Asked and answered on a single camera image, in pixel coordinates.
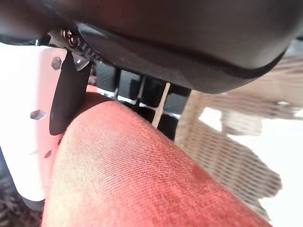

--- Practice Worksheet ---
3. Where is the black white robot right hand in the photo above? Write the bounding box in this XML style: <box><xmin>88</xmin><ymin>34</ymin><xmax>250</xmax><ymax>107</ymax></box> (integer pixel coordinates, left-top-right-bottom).
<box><xmin>0</xmin><ymin>0</ymin><xmax>303</xmax><ymax>211</ymax></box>

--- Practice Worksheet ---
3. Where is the cream woven basket tray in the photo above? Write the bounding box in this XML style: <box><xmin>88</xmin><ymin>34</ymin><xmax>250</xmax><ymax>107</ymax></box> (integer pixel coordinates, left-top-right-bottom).
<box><xmin>151</xmin><ymin>54</ymin><xmax>303</xmax><ymax>223</ymax></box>

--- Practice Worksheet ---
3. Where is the black folded cloth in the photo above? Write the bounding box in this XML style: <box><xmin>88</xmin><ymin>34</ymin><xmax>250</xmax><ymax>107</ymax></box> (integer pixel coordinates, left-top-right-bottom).
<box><xmin>0</xmin><ymin>146</ymin><xmax>45</xmax><ymax>227</ymax></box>

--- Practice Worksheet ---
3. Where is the red cloth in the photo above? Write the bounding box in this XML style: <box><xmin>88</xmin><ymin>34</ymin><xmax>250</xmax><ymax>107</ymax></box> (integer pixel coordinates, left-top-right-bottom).
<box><xmin>41</xmin><ymin>85</ymin><xmax>273</xmax><ymax>227</ymax></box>

